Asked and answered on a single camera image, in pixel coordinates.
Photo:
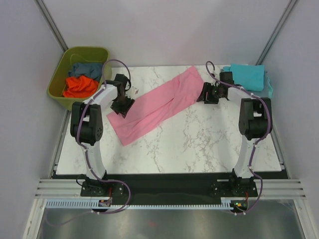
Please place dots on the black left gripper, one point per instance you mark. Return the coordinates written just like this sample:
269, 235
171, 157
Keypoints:
124, 110

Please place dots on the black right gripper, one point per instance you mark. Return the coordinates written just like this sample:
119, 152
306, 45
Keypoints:
207, 87

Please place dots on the pink t shirt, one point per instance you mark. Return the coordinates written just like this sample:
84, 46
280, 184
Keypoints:
157, 105

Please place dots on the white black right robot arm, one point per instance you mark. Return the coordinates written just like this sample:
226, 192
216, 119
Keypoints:
255, 123

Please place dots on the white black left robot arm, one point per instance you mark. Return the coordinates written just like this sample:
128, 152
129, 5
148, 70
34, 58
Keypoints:
87, 129

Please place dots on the dark teal t shirt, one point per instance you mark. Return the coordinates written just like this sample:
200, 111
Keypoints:
90, 70

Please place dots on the orange t shirt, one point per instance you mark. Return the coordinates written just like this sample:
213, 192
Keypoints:
81, 87

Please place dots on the folded turquoise t shirt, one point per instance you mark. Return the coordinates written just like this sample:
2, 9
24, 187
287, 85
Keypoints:
251, 77

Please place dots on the folded grey blue t shirt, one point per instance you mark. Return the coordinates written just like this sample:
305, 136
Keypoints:
268, 85

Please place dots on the olive green plastic bin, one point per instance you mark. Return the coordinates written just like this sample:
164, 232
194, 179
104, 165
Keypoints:
79, 54

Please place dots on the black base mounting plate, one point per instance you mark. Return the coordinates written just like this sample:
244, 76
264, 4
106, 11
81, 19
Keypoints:
170, 189

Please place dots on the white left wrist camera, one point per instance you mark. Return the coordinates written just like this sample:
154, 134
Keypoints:
132, 92

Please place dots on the right aluminium corner post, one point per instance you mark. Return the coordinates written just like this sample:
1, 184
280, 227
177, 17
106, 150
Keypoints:
277, 30

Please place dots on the aluminium corner post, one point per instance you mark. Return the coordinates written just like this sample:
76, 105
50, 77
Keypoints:
277, 30
51, 23

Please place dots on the left aluminium corner post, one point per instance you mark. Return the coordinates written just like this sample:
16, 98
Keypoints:
51, 23

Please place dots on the white slotted cable duct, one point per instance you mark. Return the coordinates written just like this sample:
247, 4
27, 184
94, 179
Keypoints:
98, 204

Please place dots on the aluminium front rail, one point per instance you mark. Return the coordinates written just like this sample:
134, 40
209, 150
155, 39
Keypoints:
272, 189

